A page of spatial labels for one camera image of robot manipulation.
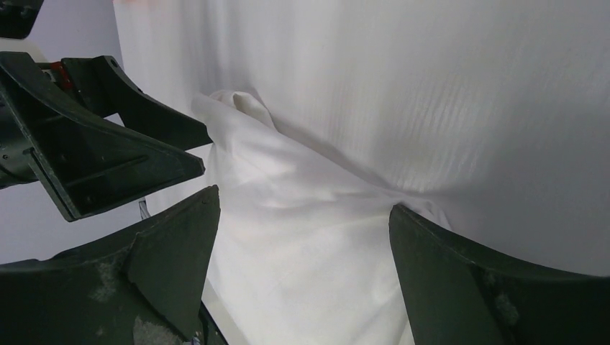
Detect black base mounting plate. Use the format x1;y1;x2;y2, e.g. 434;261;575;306
197;302;228;345

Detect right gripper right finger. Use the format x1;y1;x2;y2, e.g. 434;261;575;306
389;204;609;344

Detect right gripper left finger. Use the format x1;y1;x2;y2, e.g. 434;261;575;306
1;186;220;344

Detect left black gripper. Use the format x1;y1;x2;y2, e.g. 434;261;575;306
1;52;212;221

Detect white printed t shirt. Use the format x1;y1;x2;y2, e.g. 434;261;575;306
192;92;447;344

